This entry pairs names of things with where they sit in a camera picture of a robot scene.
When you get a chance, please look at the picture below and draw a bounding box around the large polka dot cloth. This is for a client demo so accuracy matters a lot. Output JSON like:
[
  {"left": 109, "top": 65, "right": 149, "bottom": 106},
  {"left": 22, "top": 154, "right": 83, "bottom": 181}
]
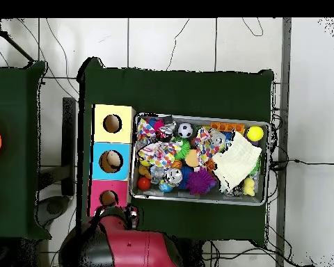
[{"left": 195, "top": 127, "right": 229, "bottom": 165}]

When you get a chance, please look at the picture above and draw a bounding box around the purple spiky ball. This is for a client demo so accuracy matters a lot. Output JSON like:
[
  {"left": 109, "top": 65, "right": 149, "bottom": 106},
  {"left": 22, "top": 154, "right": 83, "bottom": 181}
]
[{"left": 186, "top": 168, "right": 217, "bottom": 195}]

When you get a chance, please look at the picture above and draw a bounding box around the green fuzzy toy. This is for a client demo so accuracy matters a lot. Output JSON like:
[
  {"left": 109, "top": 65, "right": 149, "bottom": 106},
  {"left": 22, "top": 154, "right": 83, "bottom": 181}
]
[{"left": 175, "top": 138, "right": 192, "bottom": 160}]

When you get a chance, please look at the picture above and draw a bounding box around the green covered side table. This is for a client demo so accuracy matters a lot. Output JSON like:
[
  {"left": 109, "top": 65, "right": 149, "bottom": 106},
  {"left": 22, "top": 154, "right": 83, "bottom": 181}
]
[{"left": 0, "top": 60, "right": 48, "bottom": 240}]

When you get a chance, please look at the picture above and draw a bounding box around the shallow clear bin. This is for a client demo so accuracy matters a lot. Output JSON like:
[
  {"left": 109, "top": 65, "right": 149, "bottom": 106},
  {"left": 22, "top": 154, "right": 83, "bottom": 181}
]
[{"left": 129, "top": 113, "right": 271, "bottom": 207}]

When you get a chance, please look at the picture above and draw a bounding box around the black floor cable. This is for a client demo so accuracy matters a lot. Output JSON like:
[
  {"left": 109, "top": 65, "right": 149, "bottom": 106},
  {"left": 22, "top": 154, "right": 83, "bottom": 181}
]
[{"left": 269, "top": 157, "right": 334, "bottom": 172}]

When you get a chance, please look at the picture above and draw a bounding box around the grey floor stand base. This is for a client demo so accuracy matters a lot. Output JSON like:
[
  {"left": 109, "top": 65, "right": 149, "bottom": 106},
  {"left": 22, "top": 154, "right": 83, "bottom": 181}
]
[{"left": 35, "top": 165, "right": 73, "bottom": 226}]

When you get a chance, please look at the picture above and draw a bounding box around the black flat panel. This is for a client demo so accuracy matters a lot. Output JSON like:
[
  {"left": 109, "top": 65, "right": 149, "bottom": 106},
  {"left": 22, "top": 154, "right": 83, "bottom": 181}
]
[{"left": 61, "top": 97, "right": 78, "bottom": 197}]

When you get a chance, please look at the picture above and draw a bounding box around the red ball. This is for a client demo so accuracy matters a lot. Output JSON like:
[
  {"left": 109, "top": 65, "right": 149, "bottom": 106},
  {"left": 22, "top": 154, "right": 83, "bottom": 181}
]
[{"left": 137, "top": 176, "right": 152, "bottom": 191}]

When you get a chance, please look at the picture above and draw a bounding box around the black and white soccer ball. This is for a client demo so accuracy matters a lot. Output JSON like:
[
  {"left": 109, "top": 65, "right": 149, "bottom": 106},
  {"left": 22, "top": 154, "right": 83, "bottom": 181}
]
[{"left": 177, "top": 122, "right": 195, "bottom": 140}]

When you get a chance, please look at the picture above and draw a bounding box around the yellow rubber duck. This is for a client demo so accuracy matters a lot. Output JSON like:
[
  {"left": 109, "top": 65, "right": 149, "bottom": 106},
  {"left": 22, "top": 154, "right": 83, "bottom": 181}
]
[{"left": 242, "top": 177, "right": 257, "bottom": 197}]

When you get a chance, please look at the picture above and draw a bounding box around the wooden box with three holes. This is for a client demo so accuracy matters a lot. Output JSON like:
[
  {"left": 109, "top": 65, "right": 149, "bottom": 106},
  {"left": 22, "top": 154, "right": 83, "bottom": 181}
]
[{"left": 88, "top": 104, "right": 136, "bottom": 217}]

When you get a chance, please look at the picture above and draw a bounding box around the yellow ball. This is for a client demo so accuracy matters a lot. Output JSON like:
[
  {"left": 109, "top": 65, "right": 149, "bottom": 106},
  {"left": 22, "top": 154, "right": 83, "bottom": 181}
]
[{"left": 246, "top": 125, "right": 265, "bottom": 143}]

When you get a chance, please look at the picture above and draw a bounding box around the cream muslin cloth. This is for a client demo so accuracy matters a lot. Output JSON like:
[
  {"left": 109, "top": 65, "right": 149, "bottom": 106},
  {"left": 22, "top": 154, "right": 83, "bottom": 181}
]
[{"left": 211, "top": 130, "right": 263, "bottom": 194}]

